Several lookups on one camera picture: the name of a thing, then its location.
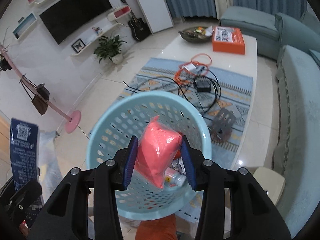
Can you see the grey perforated metal plate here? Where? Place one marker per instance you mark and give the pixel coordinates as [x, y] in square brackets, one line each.
[221, 128]

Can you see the white standing air conditioner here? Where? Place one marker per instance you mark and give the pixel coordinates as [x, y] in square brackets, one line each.
[157, 15]

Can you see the scallop pattern tablecloth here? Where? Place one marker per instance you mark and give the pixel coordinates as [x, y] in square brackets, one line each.
[50, 174]

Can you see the pink plastic packet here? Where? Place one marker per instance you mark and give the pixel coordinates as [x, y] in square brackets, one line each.
[157, 148]

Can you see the green potted plant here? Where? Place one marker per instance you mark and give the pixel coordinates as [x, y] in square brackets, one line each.
[110, 48]

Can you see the brown hanging bag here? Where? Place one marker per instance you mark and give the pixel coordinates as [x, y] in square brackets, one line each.
[38, 102]

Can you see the light blue laundry basket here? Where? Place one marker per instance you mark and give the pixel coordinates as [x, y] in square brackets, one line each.
[130, 116]

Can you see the pink coat rack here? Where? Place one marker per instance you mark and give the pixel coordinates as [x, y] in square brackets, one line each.
[72, 120]

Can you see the butterfly picture frame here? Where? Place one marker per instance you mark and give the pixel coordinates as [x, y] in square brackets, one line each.
[78, 45]

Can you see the orange cardboard box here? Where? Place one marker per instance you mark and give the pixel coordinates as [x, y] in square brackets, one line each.
[228, 40]

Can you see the black wall television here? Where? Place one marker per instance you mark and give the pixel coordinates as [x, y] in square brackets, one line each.
[66, 16]

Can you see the black power adapter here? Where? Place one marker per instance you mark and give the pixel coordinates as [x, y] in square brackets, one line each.
[202, 85]

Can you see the blue framed wall shelf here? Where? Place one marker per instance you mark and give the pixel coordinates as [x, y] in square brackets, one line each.
[24, 26]

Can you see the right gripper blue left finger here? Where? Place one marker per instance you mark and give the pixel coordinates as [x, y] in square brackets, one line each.
[129, 161]

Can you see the white coffee table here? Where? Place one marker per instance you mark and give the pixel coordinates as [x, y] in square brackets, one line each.
[237, 76]

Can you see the black acoustic guitar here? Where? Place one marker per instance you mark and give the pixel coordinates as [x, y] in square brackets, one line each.
[139, 29]

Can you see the blue milk carton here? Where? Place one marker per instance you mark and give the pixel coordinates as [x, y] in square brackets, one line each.
[24, 155]

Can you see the patterned blue rug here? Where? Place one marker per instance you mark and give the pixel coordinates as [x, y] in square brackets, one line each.
[158, 75]

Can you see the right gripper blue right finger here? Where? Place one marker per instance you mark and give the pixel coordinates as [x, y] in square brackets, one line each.
[186, 155]

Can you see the white plastic bottle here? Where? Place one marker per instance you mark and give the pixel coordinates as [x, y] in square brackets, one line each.
[174, 178]

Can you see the red white wall box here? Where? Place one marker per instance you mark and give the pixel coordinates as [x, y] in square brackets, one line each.
[118, 13]

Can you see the dark fruit bowl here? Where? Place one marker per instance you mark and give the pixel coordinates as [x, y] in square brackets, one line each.
[198, 34]

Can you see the teal sofa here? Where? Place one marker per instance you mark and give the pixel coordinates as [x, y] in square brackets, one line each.
[294, 44]

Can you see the black hanging bag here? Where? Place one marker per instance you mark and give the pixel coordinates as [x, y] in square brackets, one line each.
[41, 89]

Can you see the white lower wall shelf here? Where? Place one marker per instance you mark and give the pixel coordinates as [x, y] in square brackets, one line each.
[97, 37]

